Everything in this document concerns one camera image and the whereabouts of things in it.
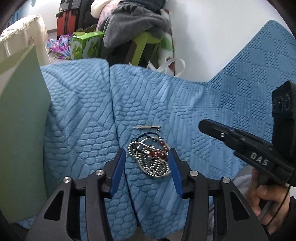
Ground person's right hand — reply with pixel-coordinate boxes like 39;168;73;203
246;169;291;232

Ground floral rolled mat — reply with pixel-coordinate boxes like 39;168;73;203
157;9;176;76

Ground blue textured sofa cover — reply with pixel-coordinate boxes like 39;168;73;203
17;20;296;241

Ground silver oval bangle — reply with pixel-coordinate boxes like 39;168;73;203
136;139;172;179

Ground black cable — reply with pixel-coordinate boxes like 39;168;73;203
268;184;291;232

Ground silver ball chain necklace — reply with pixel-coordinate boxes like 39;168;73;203
128;139;171;178

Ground grey suitcase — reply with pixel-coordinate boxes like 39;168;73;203
60;0;80;12

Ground colourful patterned cloth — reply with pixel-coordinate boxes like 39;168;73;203
47;34;73;59

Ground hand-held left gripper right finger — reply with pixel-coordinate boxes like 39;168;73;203
168;148;269;241

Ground red suitcase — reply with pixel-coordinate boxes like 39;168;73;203
56;10;80;39

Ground cream lace table cover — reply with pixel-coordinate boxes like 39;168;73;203
0;14;51;66

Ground green printed carton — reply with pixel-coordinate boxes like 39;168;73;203
70;31;105;61

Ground red bead bracelet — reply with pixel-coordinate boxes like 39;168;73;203
148;138;170;161

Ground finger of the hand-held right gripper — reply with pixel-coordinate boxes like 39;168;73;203
198;119;272;151

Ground grey fleece blanket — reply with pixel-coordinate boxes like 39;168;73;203
102;0;171;48

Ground black elastic cord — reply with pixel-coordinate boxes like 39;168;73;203
132;132;162;154

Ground white bag handles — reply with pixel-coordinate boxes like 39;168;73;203
147;58;186;78

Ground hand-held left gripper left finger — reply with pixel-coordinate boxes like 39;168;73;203
25;148;126;241

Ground person's right forearm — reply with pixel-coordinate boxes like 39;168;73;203
269;196;296;241

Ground green plastic stool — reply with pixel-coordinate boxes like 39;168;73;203
126;31;162;67

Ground white and pink quilt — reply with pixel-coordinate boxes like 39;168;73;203
91;0;116;28

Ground black suitcase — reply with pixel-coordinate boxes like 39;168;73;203
79;0;97;30

